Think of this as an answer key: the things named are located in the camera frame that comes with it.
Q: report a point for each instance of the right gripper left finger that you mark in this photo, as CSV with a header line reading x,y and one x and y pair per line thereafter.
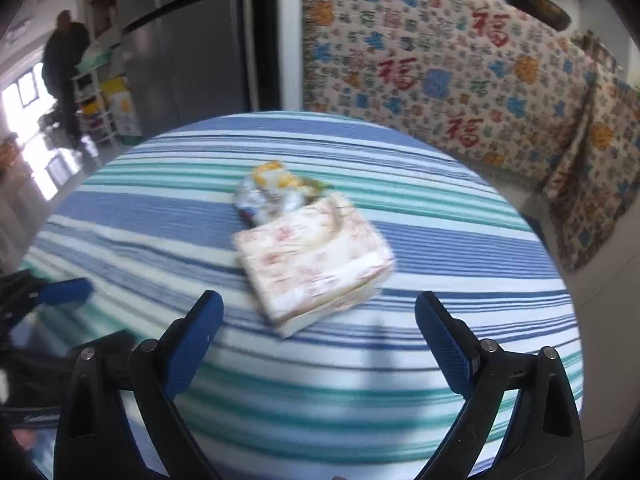
x,y
94,439

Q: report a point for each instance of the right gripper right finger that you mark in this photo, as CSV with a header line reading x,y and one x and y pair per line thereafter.
x,y
543,439

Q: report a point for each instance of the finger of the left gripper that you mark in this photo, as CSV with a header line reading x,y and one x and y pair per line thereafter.
x,y
76,291

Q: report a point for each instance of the pink white paper box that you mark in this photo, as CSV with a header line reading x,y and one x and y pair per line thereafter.
x,y
318,260

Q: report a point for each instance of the white storage shelf rack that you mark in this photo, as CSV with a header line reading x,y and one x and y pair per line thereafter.
x,y
94,115

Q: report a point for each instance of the yellow cardboard box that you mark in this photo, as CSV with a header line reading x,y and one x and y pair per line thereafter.
x,y
121,105

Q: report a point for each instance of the striped blue teal tablecloth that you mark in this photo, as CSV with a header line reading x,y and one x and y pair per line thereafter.
x,y
357,395

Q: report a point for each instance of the yellow gold snack wrapper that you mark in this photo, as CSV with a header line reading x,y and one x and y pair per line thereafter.
x,y
270,190

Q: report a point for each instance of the person in dark clothes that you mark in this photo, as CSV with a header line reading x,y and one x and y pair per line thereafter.
x,y
63,52

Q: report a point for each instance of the grey refrigerator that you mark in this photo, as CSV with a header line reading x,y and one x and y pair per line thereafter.
x,y
184,60

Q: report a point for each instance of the patterned fu character cloth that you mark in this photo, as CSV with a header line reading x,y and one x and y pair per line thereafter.
x,y
483,81

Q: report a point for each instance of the black wok pan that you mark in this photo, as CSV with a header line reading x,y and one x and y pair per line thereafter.
x,y
545,11

